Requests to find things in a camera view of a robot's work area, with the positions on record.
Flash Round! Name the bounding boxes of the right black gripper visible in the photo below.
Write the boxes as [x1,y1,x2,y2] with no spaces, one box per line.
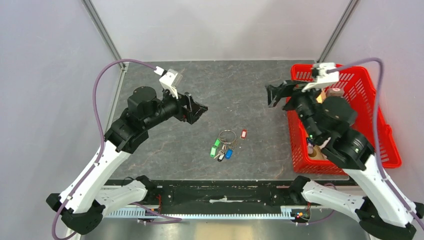
[264,77,326,141]

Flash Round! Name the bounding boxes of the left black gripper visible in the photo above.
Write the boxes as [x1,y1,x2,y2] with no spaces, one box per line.
[144,85,208,130]

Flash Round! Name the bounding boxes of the metal keyring with keys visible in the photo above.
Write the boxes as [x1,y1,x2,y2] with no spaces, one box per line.
[211,129,238,162]

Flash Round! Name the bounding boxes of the green key tag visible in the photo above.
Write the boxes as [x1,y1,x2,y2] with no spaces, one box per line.
[210,138,221,158]

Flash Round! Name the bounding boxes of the red key tag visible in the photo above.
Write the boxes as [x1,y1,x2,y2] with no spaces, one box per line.
[240,129,248,140]

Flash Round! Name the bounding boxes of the blue key tag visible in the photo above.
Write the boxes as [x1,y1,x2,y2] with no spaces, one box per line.
[224,149,233,159]

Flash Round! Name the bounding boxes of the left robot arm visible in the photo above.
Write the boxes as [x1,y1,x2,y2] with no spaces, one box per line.
[46,86,208,235]

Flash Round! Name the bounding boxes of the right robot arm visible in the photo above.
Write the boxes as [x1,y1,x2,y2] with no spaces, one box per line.
[265,80,424,240]

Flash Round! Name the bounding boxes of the red plastic basket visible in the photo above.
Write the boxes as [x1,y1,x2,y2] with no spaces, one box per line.
[287,66,402,175]

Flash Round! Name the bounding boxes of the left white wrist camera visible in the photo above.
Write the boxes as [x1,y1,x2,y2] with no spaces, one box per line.
[154,66,183,100]

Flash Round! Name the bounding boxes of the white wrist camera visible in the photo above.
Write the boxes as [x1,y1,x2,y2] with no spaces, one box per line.
[154,66,183,100]
[301,62,339,93]

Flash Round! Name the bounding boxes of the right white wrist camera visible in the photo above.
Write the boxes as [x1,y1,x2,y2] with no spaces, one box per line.
[301,62,339,93]

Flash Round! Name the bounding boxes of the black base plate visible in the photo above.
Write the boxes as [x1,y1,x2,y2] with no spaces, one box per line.
[102,178,359,216]

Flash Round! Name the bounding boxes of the right aluminium frame post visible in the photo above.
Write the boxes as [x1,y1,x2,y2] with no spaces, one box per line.
[315,0,360,63]

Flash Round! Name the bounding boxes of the aluminium frame post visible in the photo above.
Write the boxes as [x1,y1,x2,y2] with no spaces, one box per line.
[81,0,121,60]
[315,0,360,63]

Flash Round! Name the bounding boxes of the left aluminium frame post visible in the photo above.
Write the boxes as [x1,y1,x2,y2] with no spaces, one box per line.
[81,0,121,60]

